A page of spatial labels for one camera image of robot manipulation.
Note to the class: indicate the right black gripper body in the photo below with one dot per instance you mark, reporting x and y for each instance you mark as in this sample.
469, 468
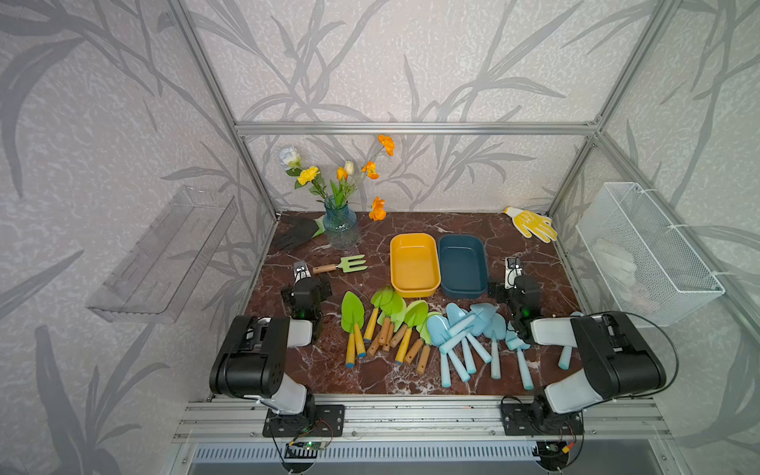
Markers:
504, 295

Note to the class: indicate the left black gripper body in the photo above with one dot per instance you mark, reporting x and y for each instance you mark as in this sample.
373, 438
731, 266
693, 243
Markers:
322, 290

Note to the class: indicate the green shovel wooden handle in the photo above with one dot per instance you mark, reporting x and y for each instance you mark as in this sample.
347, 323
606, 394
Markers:
422, 345
389, 320

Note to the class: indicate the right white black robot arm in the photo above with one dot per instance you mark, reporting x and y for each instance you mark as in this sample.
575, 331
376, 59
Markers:
616, 359

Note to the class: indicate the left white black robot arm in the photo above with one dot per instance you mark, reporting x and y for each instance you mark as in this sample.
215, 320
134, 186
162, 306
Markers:
251, 361

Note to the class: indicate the dark teal storage box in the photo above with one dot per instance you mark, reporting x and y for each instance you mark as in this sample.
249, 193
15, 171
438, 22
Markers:
464, 269

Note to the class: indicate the yellow storage box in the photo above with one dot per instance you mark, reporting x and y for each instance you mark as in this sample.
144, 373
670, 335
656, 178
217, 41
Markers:
414, 264

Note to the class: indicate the black garden glove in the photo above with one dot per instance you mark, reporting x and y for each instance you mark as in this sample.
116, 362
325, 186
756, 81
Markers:
298, 231

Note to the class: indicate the yellow white garden glove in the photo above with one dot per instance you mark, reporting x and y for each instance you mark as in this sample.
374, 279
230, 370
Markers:
530, 224

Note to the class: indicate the glass vase with flowers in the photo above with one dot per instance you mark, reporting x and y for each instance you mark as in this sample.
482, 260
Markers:
341, 226

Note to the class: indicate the green garden fork wooden handle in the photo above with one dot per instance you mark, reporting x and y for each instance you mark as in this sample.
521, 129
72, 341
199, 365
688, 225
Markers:
347, 264

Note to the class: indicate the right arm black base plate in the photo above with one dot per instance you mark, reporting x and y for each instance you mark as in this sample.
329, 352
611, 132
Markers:
536, 419

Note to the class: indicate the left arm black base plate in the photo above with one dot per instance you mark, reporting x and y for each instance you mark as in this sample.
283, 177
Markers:
314, 421

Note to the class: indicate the white wire mesh basket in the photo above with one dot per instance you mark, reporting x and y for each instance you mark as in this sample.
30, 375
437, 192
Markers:
648, 265

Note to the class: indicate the clear plastic wall shelf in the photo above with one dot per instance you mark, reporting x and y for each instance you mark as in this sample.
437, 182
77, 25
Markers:
155, 280

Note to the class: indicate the aluminium front rail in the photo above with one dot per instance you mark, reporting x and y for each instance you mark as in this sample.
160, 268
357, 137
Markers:
404, 419

